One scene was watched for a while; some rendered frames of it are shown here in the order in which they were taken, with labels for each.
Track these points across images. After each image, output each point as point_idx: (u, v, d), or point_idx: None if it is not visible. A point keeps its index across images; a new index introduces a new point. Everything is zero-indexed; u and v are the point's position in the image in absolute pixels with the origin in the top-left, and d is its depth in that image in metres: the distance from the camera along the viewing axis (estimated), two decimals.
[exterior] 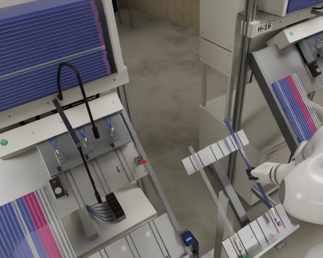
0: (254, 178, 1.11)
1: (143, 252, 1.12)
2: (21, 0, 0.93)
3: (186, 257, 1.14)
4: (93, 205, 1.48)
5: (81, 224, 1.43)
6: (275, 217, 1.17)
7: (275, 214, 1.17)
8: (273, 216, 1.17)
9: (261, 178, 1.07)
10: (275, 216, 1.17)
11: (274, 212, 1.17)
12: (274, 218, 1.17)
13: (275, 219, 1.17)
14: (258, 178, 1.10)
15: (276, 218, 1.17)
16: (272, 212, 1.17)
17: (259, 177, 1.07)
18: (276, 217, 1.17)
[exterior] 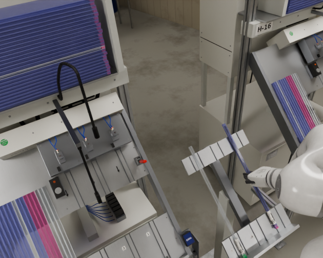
0: (250, 182, 1.14)
1: (143, 252, 1.12)
2: (21, 0, 0.93)
3: (186, 257, 1.14)
4: (93, 205, 1.48)
5: (81, 224, 1.43)
6: (272, 219, 1.19)
7: (271, 217, 1.20)
8: (270, 218, 1.20)
9: (257, 183, 1.10)
10: (271, 219, 1.19)
11: (270, 215, 1.20)
12: (271, 220, 1.20)
13: (271, 222, 1.20)
14: (254, 182, 1.13)
15: (273, 220, 1.20)
16: (269, 215, 1.20)
17: (256, 181, 1.11)
18: (273, 220, 1.20)
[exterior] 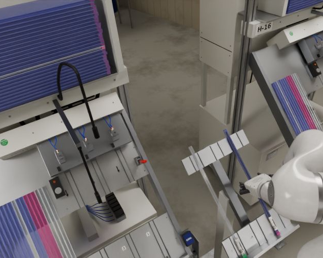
0: (245, 192, 1.13)
1: (143, 252, 1.12)
2: (21, 0, 0.93)
3: (186, 257, 1.14)
4: (93, 205, 1.48)
5: (81, 224, 1.43)
6: (273, 226, 1.19)
7: (273, 223, 1.19)
8: (271, 224, 1.20)
9: (251, 192, 1.10)
10: (273, 225, 1.19)
11: (271, 221, 1.20)
12: (272, 226, 1.20)
13: (273, 228, 1.20)
14: (249, 191, 1.12)
15: (274, 227, 1.19)
16: (270, 221, 1.20)
17: (249, 190, 1.11)
18: (274, 226, 1.19)
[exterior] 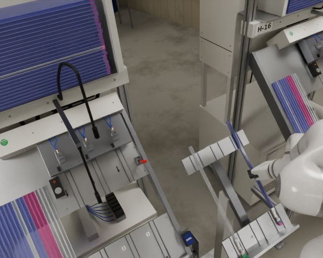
0: (254, 176, 1.15)
1: (143, 252, 1.12)
2: (21, 0, 0.93)
3: (186, 257, 1.14)
4: (93, 205, 1.48)
5: (81, 224, 1.43)
6: (276, 216, 1.20)
7: (276, 214, 1.21)
8: (274, 215, 1.21)
9: (260, 175, 1.11)
10: (275, 216, 1.20)
11: (275, 212, 1.21)
12: (275, 217, 1.21)
13: (275, 219, 1.21)
14: (258, 175, 1.13)
15: (277, 217, 1.20)
16: (273, 212, 1.21)
17: (259, 174, 1.11)
18: (277, 217, 1.20)
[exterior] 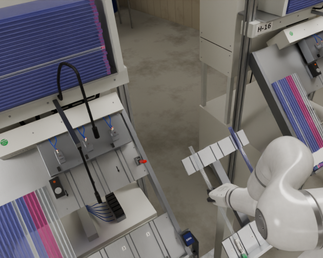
0: (212, 200, 1.07)
1: (143, 252, 1.12)
2: (21, 0, 0.93)
3: (186, 257, 1.14)
4: (93, 205, 1.48)
5: (81, 224, 1.43)
6: None
7: None
8: None
9: (217, 201, 1.03)
10: None
11: None
12: None
13: None
14: (215, 200, 1.06)
15: None
16: None
17: (216, 200, 1.04)
18: None
